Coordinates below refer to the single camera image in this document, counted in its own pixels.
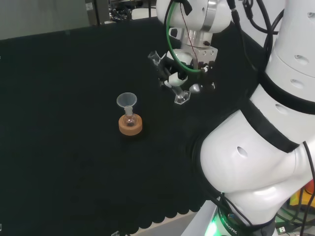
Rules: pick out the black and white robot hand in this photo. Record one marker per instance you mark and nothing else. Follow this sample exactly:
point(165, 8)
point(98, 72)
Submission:
point(177, 79)

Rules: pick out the clear graduated cylinder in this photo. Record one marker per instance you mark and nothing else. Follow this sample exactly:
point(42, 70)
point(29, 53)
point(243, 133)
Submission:
point(182, 97)

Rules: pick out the clear round-bottom flask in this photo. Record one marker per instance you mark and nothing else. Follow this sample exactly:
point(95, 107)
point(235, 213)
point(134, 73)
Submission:
point(130, 120)

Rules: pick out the clear plastic funnel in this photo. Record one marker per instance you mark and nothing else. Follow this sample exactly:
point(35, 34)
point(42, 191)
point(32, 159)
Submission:
point(126, 99)

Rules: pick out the black bench cloth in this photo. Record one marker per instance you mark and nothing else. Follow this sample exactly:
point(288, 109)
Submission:
point(61, 123)

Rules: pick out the yellow stop button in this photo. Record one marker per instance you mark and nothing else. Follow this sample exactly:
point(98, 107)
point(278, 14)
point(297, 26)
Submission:
point(304, 194)

